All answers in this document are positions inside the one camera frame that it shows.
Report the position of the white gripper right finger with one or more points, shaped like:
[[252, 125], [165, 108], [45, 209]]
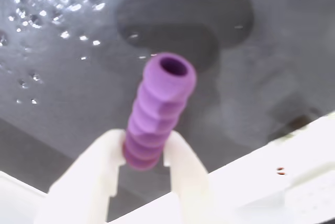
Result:
[[188, 187]]

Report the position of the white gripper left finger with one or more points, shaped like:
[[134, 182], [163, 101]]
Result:
[[86, 182]]

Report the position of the purple ribbed pen grip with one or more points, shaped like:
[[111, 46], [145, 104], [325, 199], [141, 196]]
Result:
[[157, 119]]

